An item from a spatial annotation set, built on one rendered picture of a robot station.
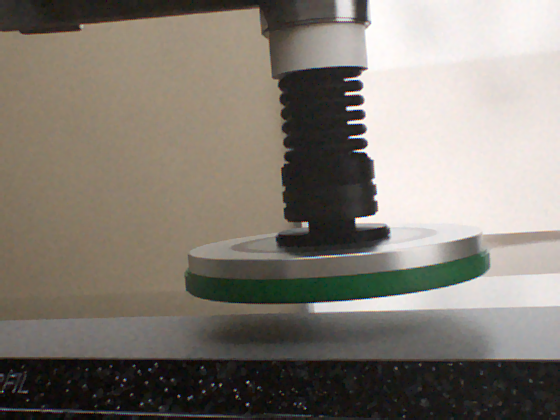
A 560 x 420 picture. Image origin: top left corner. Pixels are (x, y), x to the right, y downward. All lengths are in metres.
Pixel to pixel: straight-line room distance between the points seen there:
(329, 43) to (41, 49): 5.69
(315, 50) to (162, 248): 5.26
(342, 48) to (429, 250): 0.15
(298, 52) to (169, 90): 5.19
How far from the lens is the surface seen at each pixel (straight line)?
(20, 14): 0.64
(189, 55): 5.70
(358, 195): 0.55
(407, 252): 0.48
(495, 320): 0.54
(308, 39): 0.54
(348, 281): 0.47
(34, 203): 6.21
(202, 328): 0.58
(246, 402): 0.47
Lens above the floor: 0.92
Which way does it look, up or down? 3 degrees down
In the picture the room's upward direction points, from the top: 5 degrees counter-clockwise
